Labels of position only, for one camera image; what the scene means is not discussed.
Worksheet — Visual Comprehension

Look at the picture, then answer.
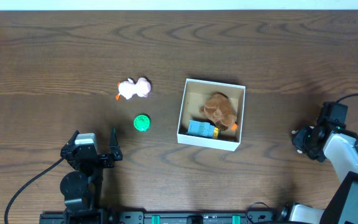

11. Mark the yellow grey toy truck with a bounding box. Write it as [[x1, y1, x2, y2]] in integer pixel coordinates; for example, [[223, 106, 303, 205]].
[[186, 120, 220, 139]]

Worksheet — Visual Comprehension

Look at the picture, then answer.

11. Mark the green round plastic toy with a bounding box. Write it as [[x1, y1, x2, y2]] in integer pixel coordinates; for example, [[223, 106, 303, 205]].
[[134, 114, 151, 132]]

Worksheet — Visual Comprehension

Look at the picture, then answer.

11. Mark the brown plush toy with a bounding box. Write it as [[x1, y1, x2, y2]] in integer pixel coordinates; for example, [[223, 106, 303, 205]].
[[199, 93, 237, 131]]

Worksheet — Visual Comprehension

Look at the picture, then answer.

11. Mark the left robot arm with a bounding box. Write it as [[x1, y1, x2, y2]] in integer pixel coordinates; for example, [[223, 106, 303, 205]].
[[60, 129, 122, 212]]

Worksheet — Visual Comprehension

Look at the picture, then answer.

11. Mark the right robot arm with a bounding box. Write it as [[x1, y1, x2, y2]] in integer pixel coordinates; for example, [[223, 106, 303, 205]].
[[280, 124, 358, 223]]

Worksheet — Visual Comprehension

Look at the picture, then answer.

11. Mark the white cardboard box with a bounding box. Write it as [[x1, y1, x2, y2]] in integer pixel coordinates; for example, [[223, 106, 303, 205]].
[[177, 78, 246, 151]]

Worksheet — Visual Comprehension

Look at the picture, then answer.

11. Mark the pink white duck toy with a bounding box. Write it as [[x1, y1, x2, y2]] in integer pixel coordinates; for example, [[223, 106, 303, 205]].
[[116, 77, 152, 100]]

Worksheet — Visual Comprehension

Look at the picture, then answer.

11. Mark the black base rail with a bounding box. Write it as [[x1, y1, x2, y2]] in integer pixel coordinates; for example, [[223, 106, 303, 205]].
[[39, 208, 277, 224]]

